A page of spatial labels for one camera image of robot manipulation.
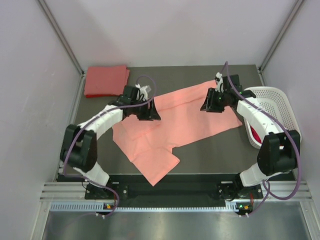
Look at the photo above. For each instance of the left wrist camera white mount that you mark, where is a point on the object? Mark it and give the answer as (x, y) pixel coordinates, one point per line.
(142, 94)

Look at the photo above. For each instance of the aluminium rail with cable duct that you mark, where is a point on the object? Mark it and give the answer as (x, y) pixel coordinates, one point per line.
(69, 197)

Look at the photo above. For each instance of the folded red t shirt stack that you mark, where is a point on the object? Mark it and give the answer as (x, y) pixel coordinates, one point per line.
(105, 81)

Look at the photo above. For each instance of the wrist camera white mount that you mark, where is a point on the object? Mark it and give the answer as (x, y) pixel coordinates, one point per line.
(142, 94)
(219, 82)

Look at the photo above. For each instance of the salmon pink t shirt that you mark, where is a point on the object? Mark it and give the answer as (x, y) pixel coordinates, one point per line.
(149, 144)

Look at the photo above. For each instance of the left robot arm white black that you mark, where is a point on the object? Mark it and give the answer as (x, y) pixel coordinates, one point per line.
(79, 148)

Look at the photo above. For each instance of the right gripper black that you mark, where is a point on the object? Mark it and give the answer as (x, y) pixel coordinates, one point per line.
(209, 104)

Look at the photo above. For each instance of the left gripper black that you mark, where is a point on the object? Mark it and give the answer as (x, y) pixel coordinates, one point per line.
(146, 115)

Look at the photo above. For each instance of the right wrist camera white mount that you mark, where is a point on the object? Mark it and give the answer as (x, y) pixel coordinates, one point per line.
(219, 82)

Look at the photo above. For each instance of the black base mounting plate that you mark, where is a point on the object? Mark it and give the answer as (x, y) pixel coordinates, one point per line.
(173, 191)

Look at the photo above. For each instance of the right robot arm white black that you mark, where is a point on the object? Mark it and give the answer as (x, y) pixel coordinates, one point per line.
(280, 147)

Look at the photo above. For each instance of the white perforated laundry basket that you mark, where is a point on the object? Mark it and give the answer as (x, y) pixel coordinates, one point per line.
(273, 101)

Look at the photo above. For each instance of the crimson t shirt in basket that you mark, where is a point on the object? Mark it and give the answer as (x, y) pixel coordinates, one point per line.
(255, 135)

